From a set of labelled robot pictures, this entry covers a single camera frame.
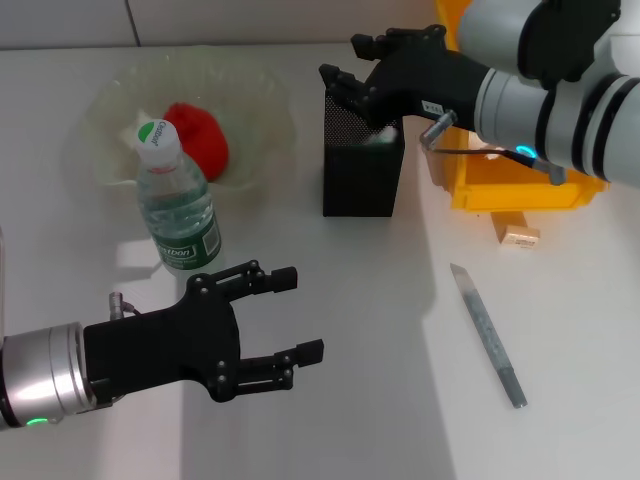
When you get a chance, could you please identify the green glass fruit plate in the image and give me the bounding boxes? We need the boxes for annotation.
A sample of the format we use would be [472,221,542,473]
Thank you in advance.
[64,47,296,194]

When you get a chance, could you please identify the small wooden block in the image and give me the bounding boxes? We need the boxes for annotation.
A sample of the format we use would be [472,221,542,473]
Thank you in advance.
[503,224,541,249]

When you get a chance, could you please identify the clear green-label water bottle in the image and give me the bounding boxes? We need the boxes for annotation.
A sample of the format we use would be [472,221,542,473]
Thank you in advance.
[135,118,224,274]

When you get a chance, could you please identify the yellow plastic bin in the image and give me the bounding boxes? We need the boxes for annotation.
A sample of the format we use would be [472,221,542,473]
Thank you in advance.
[427,0,611,212]

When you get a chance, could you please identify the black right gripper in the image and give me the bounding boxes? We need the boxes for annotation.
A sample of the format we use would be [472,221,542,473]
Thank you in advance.
[318,24,494,134]

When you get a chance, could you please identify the grey right gripper cable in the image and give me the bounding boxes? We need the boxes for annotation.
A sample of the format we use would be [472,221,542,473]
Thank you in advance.
[419,110,569,186]

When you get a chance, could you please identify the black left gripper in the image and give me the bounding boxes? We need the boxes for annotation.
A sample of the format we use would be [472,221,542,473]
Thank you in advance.
[83,259,325,404]

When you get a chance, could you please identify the grey pen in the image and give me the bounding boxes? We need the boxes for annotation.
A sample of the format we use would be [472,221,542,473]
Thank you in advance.
[449,263,529,410]

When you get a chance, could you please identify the red knitted orange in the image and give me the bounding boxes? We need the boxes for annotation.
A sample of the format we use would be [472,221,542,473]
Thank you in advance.
[163,102,231,182]

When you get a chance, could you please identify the green utility knife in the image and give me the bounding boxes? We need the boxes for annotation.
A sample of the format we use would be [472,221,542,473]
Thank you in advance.
[367,127,400,146]

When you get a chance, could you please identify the black mesh pen holder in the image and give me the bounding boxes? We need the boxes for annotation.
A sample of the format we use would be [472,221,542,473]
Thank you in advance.
[322,88,404,219]

